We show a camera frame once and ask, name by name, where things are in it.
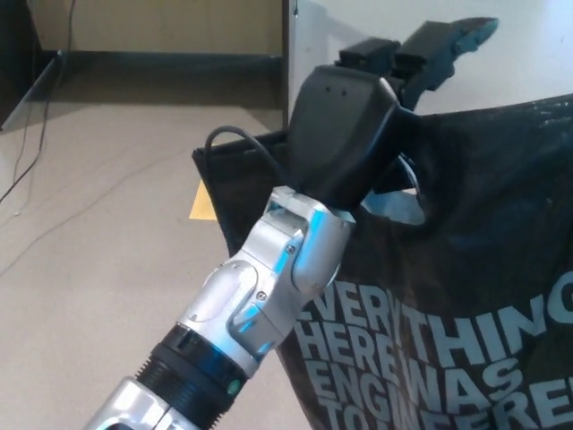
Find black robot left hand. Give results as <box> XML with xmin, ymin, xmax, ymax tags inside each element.
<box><xmin>285</xmin><ymin>16</ymin><xmax>500</xmax><ymax>211</ymax></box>

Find black printed plastic bag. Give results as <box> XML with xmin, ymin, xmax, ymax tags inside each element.
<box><xmin>191</xmin><ymin>92</ymin><xmax>573</xmax><ymax>430</ymax></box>

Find dark wood office desk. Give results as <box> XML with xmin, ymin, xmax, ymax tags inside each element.
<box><xmin>0</xmin><ymin>0</ymin><xmax>335</xmax><ymax>135</ymax></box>

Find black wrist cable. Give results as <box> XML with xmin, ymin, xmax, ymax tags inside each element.
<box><xmin>204</xmin><ymin>125</ymin><xmax>299</xmax><ymax>192</ymax></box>

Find grey floor cable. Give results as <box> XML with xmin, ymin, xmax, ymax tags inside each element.
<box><xmin>0</xmin><ymin>150</ymin><xmax>201</xmax><ymax>277</ymax></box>

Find thick black floor cable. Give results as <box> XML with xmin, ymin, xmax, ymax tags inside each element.
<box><xmin>0</xmin><ymin>0</ymin><xmax>80</xmax><ymax>203</ymax></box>

